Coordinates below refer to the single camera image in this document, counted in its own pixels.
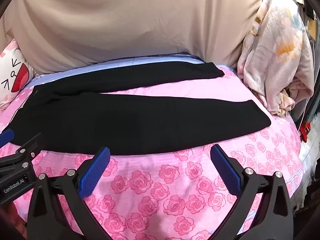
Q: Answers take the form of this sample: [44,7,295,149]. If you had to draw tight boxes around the pale floral blanket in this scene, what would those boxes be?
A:
[236,0,314,117]

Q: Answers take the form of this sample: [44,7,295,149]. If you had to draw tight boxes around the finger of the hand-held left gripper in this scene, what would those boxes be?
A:
[0,129,15,146]
[0,132,45,173]

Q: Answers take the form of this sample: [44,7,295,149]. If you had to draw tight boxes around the red plastic object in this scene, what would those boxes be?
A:
[299,121,312,143]

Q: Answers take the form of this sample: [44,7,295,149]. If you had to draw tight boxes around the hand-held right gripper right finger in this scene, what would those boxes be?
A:
[210,144,294,240]

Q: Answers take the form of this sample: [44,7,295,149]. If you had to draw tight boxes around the cat face pillow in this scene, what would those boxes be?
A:
[0,39,35,106]

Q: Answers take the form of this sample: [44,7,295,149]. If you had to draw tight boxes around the pink rose bedsheet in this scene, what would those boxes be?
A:
[0,52,308,240]

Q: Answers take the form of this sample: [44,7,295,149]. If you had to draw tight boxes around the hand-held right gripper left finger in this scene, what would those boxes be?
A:
[27,146,112,240]

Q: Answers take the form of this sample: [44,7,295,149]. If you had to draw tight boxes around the beige duvet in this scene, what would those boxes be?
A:
[0,0,273,76]

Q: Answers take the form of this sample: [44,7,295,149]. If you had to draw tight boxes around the black pants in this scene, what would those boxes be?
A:
[9,62,225,156]

